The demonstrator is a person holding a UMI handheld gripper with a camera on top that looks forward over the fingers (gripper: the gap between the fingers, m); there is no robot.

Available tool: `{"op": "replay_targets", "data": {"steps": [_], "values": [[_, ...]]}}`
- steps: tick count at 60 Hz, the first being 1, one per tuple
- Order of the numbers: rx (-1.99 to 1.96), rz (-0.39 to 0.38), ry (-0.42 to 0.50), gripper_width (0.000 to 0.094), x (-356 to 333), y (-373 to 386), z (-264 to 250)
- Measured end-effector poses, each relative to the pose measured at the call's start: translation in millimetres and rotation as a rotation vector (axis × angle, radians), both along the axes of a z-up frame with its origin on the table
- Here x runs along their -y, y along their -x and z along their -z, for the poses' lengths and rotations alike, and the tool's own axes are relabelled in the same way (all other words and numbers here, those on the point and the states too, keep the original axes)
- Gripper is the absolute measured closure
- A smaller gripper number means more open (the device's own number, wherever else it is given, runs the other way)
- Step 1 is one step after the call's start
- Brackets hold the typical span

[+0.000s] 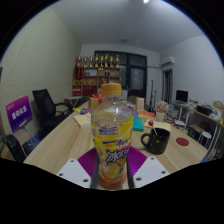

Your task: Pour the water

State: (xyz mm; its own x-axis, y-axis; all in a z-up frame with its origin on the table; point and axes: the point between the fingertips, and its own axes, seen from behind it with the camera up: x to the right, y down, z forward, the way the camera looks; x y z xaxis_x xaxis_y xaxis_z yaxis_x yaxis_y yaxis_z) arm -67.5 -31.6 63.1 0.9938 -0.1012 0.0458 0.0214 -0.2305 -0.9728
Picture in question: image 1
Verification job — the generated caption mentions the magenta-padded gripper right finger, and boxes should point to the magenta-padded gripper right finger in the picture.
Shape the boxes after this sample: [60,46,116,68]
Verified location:
[125,145,170,190]

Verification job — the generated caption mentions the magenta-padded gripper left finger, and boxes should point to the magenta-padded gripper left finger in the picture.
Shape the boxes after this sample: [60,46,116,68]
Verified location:
[56,147,100,190]

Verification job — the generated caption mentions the yellow-labelled drink bottle orange cap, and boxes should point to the yellow-labelled drink bottle orange cap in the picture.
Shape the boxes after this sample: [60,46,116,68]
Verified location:
[90,82,134,191]

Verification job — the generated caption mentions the black mug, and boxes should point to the black mug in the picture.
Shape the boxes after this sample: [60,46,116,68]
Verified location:
[140,127,171,156]

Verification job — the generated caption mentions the flat round red coaster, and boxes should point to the flat round red coaster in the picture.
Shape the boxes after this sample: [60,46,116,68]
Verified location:
[175,136,190,147]

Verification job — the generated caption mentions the beige notebook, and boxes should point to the beige notebook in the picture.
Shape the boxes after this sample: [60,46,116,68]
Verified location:
[143,119,172,133]

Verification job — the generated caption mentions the red-tipped stick in mug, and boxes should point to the red-tipped stick in mug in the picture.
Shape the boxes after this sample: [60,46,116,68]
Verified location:
[147,119,159,136]

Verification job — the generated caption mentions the teal book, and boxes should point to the teal book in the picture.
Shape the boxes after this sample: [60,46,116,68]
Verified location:
[132,116,145,132]

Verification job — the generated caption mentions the cream notepad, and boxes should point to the cream notepad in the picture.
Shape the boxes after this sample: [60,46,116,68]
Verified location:
[73,113,93,129]

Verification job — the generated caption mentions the brown wooden stool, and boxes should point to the brown wooden stool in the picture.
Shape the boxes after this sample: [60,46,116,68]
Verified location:
[188,123,205,140]

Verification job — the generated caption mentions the pink flowers in white pot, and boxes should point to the pink flowers in white pot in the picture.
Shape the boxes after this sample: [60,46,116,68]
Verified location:
[155,100,170,123]

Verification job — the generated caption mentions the upright orange carton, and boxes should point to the upright orange carton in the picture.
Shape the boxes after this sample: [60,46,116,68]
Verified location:
[135,96,146,112]

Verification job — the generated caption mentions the black office chair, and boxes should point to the black office chair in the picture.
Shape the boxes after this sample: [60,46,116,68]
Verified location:
[31,88,73,134]

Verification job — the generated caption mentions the yellow gift box red ribbon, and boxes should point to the yellow gift box red ribbon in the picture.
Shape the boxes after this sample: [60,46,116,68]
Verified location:
[88,93,103,109]

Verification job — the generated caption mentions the purple sign board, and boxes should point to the purple sign board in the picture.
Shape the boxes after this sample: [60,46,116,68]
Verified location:
[5,95,34,134]

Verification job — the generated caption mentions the black computer monitor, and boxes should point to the black computer monitor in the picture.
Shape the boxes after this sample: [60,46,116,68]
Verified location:
[175,89,189,104]

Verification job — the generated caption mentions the wooden shelf unit with trophies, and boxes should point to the wooden shelf unit with trophies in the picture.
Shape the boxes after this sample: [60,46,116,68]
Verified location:
[72,54,122,98]

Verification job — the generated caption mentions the dark framed glass door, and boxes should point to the dark framed glass door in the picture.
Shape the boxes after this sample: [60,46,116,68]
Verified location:
[94,50,148,99]

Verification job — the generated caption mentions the long cluttered wall desk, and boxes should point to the long cluttered wall desk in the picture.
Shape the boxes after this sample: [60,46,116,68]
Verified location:
[173,99,224,161]

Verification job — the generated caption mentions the white wall air conditioner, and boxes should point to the white wall air conditioner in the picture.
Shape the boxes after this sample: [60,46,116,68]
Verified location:
[160,55,176,68]

